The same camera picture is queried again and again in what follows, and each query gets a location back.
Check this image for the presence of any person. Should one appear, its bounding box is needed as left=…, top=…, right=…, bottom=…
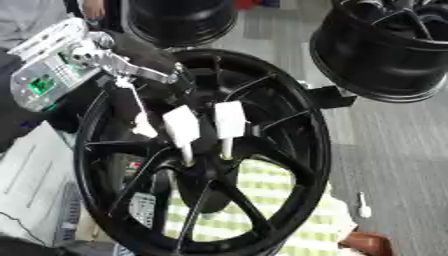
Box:
left=0, top=0, right=109, bottom=52

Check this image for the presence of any black spoked wheel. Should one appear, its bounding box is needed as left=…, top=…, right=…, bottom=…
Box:
left=71, top=48, right=333, bottom=256

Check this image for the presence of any black metal bracket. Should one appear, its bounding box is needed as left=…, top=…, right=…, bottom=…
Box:
left=299, top=84, right=359, bottom=110

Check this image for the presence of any white label sticker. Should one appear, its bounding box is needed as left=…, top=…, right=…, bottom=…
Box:
left=127, top=191, right=160, bottom=230

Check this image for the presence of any black wheel rim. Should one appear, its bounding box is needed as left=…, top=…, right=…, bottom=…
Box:
left=124, top=0, right=240, bottom=48
left=308, top=0, right=448, bottom=104

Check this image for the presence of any white sheet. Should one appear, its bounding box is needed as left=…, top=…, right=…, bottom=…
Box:
left=0, top=121, right=84, bottom=248

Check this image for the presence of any brown wooden object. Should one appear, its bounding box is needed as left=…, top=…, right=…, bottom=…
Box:
left=337, top=231, right=396, bottom=256

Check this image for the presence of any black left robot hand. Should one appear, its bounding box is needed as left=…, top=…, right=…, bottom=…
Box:
left=103, top=29, right=200, bottom=101

